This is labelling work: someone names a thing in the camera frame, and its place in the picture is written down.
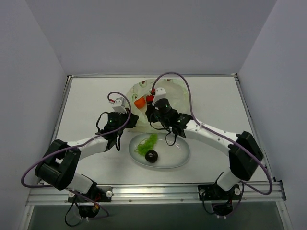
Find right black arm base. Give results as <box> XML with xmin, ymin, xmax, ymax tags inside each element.
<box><xmin>198</xmin><ymin>182</ymin><xmax>244</xmax><ymax>219</ymax></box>

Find dark round fake fruit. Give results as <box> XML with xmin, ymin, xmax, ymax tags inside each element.
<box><xmin>145</xmin><ymin>149</ymin><xmax>158</xmax><ymax>163</ymax></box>

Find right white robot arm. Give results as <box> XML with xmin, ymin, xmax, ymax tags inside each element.
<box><xmin>145</xmin><ymin>98</ymin><xmax>263</xmax><ymax>198</ymax></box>

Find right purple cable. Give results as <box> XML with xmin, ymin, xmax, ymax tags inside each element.
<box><xmin>150</xmin><ymin>71</ymin><xmax>273</xmax><ymax>214</ymax></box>

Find aluminium front rail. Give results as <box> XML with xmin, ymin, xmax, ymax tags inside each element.
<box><xmin>26</xmin><ymin>182</ymin><xmax>286</xmax><ymax>206</ymax></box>

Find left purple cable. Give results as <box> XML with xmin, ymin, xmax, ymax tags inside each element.
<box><xmin>21</xmin><ymin>92</ymin><xmax>132</xmax><ymax>219</ymax></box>

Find white oval plate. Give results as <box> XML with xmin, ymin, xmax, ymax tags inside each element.
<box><xmin>129</xmin><ymin>133</ymin><xmax>190</xmax><ymax>169</ymax></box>

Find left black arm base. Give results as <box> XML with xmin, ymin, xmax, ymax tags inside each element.
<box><xmin>68</xmin><ymin>183</ymin><xmax>113</xmax><ymax>219</ymax></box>

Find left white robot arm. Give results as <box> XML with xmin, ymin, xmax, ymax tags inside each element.
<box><xmin>35</xmin><ymin>112</ymin><xmax>139</xmax><ymax>201</ymax></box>

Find green fake grapes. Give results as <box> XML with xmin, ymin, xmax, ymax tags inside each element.
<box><xmin>135</xmin><ymin>134</ymin><xmax>158</xmax><ymax>156</ymax></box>

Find translucent plastic bag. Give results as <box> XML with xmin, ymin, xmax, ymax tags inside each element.
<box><xmin>126</xmin><ymin>78</ymin><xmax>190</xmax><ymax>133</ymax></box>

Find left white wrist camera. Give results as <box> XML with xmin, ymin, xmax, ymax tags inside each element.
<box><xmin>112</xmin><ymin>97</ymin><xmax>127</xmax><ymax>114</ymax></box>

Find red yellow fake fruit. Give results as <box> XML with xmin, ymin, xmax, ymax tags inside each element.
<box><xmin>146</xmin><ymin>95</ymin><xmax>154</xmax><ymax>102</ymax></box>

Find purple cable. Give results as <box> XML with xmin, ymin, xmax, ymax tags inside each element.
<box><xmin>150</xmin><ymin>71</ymin><xmax>273</xmax><ymax>214</ymax></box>
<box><xmin>21</xmin><ymin>92</ymin><xmax>132</xmax><ymax>219</ymax></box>

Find orange fake fruit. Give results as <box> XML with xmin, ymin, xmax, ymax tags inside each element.
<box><xmin>134</xmin><ymin>97</ymin><xmax>146</xmax><ymax>109</ymax></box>

